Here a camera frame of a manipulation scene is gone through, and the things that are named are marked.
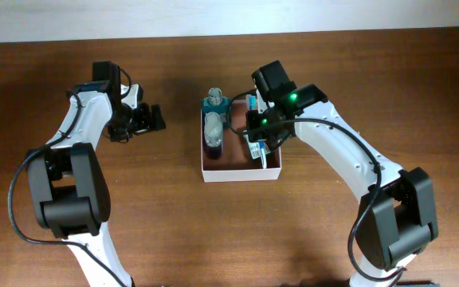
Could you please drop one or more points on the purple foaming soap pump bottle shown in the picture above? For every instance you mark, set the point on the purple foaming soap pump bottle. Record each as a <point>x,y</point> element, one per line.
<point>213,135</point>

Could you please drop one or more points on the blue Listerine mouthwash bottle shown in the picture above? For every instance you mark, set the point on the blue Listerine mouthwash bottle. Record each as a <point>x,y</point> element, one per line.
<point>216,102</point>

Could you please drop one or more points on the blue white toothbrush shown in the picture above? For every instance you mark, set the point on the blue white toothbrush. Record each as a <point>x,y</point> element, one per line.
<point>251,102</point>

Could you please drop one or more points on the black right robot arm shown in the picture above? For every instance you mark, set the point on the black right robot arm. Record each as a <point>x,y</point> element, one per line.
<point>397,216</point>

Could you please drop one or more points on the pink cardboard box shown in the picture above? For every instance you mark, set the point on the pink cardboard box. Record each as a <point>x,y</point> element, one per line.
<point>236,162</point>

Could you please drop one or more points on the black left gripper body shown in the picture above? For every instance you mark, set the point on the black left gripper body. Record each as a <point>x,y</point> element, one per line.
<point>131,119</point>

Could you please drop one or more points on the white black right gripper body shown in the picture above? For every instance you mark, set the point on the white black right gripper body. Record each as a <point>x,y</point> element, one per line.
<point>263,123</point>

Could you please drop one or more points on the green white wipes packet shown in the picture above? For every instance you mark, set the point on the green white wipes packet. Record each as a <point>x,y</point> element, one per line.
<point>257,149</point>

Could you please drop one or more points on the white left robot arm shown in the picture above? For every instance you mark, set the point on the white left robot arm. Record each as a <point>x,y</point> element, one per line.
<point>69,193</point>

